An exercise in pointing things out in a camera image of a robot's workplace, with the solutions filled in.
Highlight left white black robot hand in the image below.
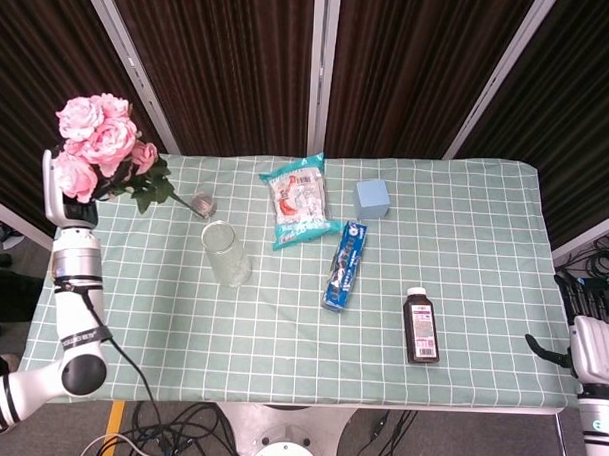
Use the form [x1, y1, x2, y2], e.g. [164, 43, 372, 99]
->
[39, 148, 102, 231]

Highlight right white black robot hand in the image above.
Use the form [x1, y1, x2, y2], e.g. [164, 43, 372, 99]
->
[522, 273, 609, 389]

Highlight pink artificial rose bouquet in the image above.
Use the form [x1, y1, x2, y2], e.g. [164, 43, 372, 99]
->
[52, 91, 183, 216]

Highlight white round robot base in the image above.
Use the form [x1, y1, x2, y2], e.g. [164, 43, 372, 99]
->
[214, 402, 360, 456]

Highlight clear plastic cup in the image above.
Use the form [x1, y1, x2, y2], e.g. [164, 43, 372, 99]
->
[198, 218, 255, 289]

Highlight dark brown pleated partition panel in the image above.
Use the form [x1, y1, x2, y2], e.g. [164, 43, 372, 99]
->
[453, 0, 609, 250]
[0, 0, 184, 242]
[99, 0, 324, 160]
[324, 0, 538, 166]

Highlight dark juice bottle purple label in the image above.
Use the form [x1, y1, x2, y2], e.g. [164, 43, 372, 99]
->
[400, 285, 443, 366]

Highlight teal snack bag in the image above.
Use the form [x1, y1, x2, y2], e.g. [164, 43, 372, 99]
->
[256, 149, 347, 254]

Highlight green white checked tablecloth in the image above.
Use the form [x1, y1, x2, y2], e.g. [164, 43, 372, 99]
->
[16, 143, 588, 423]

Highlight blue cookie package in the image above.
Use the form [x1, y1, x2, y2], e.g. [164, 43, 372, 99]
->
[321, 219, 370, 314]

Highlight light blue cube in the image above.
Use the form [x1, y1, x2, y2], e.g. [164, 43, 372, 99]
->
[353, 178, 391, 221]

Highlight black coiled cables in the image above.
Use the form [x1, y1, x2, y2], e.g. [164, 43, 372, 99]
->
[555, 224, 609, 283]

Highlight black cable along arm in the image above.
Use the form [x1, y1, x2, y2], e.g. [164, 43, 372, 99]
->
[47, 276, 165, 417]

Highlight white partition frame post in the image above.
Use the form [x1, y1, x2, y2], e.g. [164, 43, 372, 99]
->
[74, 0, 187, 156]
[306, 0, 342, 159]
[440, 0, 578, 164]

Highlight white metal table frame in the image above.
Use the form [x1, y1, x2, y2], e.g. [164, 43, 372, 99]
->
[212, 395, 565, 419]

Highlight black cable with inline connector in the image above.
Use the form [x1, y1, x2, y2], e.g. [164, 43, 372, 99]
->
[356, 408, 420, 456]

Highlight white floor cable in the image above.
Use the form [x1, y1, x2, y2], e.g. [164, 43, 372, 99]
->
[82, 431, 159, 456]

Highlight black floor cable bundle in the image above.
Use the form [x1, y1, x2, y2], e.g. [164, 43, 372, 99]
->
[78, 398, 242, 456]

